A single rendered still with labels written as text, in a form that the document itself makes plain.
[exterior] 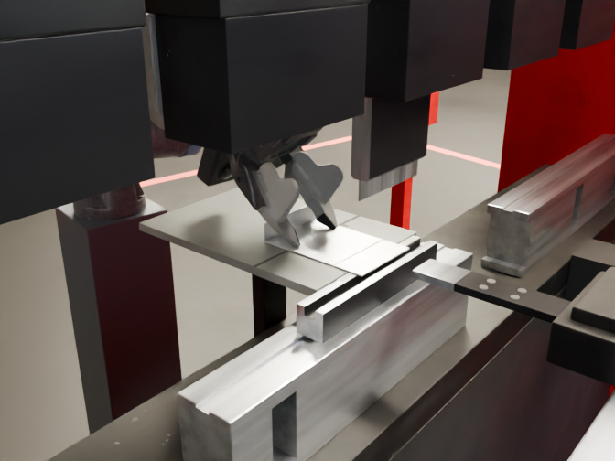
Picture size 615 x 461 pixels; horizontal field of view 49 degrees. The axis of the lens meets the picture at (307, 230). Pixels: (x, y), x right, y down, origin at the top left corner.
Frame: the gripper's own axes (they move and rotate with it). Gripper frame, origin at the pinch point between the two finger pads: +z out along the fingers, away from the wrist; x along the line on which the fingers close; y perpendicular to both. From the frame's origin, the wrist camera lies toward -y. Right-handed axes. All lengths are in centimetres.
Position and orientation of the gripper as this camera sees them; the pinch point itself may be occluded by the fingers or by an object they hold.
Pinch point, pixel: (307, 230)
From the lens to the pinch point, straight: 73.8
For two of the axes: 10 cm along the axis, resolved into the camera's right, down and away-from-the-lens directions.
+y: 5.9, -4.2, -6.9
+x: 6.3, -2.9, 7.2
